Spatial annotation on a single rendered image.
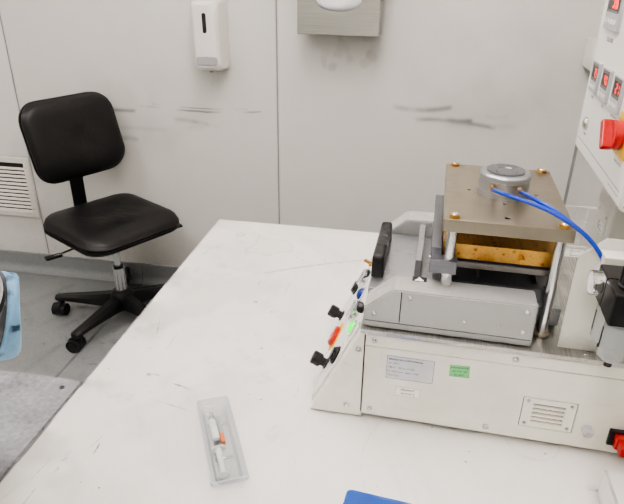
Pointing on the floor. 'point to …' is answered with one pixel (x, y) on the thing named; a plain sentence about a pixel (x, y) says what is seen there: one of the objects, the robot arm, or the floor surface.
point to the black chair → (83, 221)
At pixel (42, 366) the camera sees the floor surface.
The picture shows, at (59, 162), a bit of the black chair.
